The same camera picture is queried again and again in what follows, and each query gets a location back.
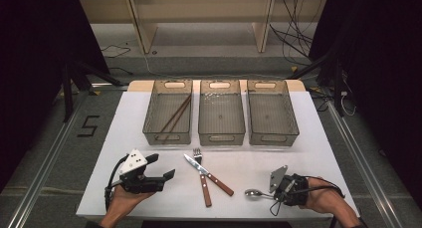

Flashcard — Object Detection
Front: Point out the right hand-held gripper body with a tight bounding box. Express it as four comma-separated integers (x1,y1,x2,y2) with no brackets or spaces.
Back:
268,164,311,207

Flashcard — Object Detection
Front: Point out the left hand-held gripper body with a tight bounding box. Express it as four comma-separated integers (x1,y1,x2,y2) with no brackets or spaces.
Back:
118,148,166,194

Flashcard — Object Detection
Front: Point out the fork with wooden handle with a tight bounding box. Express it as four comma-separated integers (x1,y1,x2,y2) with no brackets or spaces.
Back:
192,147,213,208

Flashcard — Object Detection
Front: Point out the silver metal spoon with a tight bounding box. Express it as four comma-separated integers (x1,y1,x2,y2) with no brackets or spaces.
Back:
244,188,277,201

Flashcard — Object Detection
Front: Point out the knife with wooden handle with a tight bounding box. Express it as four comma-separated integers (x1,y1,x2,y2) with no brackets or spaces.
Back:
183,153,235,197

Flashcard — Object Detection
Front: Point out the smoky transparent plastic bin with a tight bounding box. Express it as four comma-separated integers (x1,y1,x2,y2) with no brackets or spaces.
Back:
246,79,301,147
142,79,194,146
197,79,247,146

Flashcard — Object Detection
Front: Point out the person's left hand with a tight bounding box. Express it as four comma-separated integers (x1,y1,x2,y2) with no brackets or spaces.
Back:
107,187,155,221

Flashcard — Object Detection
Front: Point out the person's right hand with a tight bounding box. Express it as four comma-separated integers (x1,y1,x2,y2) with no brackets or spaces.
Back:
300,176,346,216

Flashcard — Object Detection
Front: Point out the white table cover sheet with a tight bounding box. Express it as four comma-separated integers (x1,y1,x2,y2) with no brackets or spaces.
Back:
75,90,361,221

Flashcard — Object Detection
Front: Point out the black tripod stand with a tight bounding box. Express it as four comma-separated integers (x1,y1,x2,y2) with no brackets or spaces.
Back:
60,59,124,122

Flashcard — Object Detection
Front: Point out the black metal stand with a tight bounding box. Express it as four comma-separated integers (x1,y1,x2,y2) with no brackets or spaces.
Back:
287,50,346,117

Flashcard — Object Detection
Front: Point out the beige wooden shelf unit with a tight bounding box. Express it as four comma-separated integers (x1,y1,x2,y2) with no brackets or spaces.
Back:
79,0,329,55

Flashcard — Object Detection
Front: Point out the black curtain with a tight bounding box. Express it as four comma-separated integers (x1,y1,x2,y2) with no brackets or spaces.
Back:
0,0,111,193
308,0,422,202

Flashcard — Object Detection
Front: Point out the right hand-held gripper black cable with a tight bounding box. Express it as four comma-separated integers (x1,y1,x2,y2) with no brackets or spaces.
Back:
269,175,346,218

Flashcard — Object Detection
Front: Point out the hand-held gripper black cable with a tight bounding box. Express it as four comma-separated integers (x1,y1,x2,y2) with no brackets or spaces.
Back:
104,154,129,211
269,175,346,218

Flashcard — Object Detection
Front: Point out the left hand-held gripper black cable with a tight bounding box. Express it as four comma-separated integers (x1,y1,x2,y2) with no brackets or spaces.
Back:
104,154,129,211

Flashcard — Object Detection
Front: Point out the aluminium floor rail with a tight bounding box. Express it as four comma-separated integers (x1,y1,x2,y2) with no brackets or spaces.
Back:
326,100,405,228
6,91,94,228

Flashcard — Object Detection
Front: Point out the white cable with plug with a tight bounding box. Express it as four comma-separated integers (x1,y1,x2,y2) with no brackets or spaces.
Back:
339,90,358,117

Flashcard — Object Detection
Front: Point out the thin black floor cable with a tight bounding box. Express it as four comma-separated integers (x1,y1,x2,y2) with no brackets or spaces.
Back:
101,43,132,59

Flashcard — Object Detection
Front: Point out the bundle of black cables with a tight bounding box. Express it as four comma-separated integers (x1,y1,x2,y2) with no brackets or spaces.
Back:
269,0,316,67

